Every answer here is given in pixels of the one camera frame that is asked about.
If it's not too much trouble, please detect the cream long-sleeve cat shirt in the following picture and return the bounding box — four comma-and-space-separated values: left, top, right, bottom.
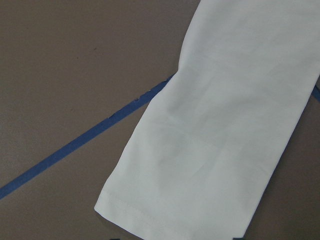
94, 0, 320, 240

